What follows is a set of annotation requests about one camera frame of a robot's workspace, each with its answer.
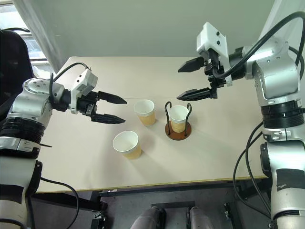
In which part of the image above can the black right arm lower cable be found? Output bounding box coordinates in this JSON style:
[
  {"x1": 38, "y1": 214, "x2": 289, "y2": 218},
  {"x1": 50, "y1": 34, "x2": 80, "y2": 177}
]
[
  {"x1": 246, "y1": 131, "x2": 274, "y2": 215},
  {"x1": 232, "y1": 121, "x2": 264, "y2": 200}
]

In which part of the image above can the dark grey rounded shape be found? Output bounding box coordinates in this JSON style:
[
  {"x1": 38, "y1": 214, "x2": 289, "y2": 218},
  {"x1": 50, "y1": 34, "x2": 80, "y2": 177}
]
[
  {"x1": 186, "y1": 206, "x2": 208, "y2": 229},
  {"x1": 130, "y1": 206, "x2": 167, "y2": 229}
]

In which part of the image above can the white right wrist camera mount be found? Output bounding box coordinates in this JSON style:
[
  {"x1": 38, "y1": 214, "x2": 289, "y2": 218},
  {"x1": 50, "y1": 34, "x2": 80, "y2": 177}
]
[{"x1": 195, "y1": 21, "x2": 233, "y2": 87}]

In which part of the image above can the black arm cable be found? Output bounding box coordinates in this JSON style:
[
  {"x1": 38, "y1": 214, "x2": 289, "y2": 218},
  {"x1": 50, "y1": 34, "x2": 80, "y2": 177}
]
[
  {"x1": 246, "y1": 131, "x2": 274, "y2": 215},
  {"x1": 39, "y1": 176, "x2": 80, "y2": 212},
  {"x1": 232, "y1": 121, "x2": 264, "y2": 200}
]

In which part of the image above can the white curtain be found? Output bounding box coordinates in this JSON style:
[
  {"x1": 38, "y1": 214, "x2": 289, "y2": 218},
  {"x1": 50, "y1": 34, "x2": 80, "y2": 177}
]
[{"x1": 13, "y1": 0, "x2": 70, "y2": 75}]

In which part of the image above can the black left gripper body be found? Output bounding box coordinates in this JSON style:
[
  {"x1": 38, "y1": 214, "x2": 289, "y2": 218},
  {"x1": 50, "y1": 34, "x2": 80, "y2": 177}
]
[{"x1": 77, "y1": 91, "x2": 100, "y2": 118}]

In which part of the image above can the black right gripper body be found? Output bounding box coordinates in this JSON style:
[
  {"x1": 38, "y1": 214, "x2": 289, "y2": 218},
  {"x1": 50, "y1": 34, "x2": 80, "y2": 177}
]
[{"x1": 203, "y1": 48, "x2": 227, "y2": 100}]

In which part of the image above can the black left arm lower cable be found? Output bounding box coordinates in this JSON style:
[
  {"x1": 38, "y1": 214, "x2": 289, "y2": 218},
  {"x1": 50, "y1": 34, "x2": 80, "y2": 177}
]
[{"x1": 39, "y1": 176, "x2": 80, "y2": 212}]

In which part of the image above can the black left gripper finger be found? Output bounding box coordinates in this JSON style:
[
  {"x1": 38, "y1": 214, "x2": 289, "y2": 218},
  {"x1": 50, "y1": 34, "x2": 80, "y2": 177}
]
[
  {"x1": 98, "y1": 91, "x2": 128, "y2": 105},
  {"x1": 91, "y1": 113, "x2": 126, "y2": 125}
]

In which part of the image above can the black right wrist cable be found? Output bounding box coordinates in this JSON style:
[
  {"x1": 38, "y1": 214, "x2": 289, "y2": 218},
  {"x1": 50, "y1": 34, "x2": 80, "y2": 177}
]
[{"x1": 212, "y1": 10, "x2": 305, "y2": 81}]

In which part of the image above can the black office chair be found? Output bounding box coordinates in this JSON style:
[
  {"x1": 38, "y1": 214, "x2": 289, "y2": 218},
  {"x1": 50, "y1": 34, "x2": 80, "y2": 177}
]
[{"x1": 0, "y1": 28, "x2": 35, "y2": 121}]

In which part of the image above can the tan ribbed paper cup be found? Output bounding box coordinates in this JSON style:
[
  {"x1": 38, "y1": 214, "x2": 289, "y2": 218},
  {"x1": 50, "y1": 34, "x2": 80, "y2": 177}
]
[
  {"x1": 168, "y1": 104, "x2": 190, "y2": 134},
  {"x1": 112, "y1": 130, "x2": 143, "y2": 160},
  {"x1": 133, "y1": 99, "x2": 157, "y2": 127}
]

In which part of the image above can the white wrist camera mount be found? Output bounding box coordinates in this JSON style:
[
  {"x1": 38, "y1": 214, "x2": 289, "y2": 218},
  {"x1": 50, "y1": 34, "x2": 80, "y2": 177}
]
[
  {"x1": 70, "y1": 69, "x2": 99, "y2": 115},
  {"x1": 195, "y1": 21, "x2": 233, "y2": 87}
]

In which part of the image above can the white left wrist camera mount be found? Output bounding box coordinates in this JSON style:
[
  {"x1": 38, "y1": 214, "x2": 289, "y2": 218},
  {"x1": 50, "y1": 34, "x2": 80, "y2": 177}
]
[{"x1": 70, "y1": 69, "x2": 99, "y2": 115}]

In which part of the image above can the black table frame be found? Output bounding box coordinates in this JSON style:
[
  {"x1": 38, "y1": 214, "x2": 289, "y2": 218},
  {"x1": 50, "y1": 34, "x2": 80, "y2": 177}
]
[{"x1": 30, "y1": 177, "x2": 273, "y2": 213}]

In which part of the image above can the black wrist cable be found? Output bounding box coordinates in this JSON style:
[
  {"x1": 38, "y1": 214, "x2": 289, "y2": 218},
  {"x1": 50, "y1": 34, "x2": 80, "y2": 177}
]
[
  {"x1": 212, "y1": 10, "x2": 305, "y2": 81},
  {"x1": 48, "y1": 62, "x2": 93, "y2": 106}
]

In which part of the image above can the window with grey frame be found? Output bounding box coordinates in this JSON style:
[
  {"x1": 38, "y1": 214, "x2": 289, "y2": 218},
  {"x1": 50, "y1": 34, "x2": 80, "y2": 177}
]
[{"x1": 0, "y1": 0, "x2": 50, "y2": 72}]

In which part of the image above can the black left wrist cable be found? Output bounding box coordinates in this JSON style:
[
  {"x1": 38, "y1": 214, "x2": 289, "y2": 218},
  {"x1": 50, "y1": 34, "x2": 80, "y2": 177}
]
[{"x1": 48, "y1": 62, "x2": 93, "y2": 106}]

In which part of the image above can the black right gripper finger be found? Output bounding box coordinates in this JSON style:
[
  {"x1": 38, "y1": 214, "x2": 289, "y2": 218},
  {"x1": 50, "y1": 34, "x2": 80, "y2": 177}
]
[
  {"x1": 177, "y1": 56, "x2": 207, "y2": 73},
  {"x1": 176, "y1": 87, "x2": 213, "y2": 102}
]

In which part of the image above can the black wire cup holder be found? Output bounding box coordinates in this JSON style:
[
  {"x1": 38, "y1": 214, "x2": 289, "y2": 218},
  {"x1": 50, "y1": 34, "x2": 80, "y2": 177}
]
[{"x1": 164, "y1": 101, "x2": 193, "y2": 142}]

